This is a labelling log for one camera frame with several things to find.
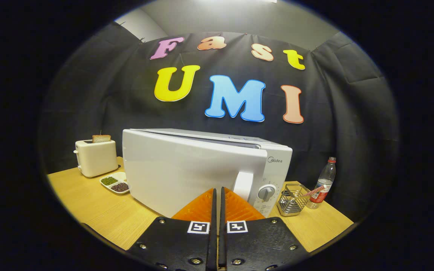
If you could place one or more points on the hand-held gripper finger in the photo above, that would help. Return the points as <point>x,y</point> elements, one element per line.
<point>222,233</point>
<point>213,233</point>

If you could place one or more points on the white toaster oven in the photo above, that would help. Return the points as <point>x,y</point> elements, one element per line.
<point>183,169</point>

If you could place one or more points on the cream bread toaster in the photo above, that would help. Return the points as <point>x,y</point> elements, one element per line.
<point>96,158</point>

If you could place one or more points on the red white striped straw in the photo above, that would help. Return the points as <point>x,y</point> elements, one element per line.
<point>313,191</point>

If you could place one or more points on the white divided bean dish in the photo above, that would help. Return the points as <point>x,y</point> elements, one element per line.
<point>113,182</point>

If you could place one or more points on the clear red label water bottle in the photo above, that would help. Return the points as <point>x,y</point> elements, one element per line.
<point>326,177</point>

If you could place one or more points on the toasted bread slice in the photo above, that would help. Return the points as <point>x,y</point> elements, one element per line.
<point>101,139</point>

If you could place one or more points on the black backdrop cloth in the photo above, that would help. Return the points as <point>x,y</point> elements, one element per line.
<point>89,94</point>

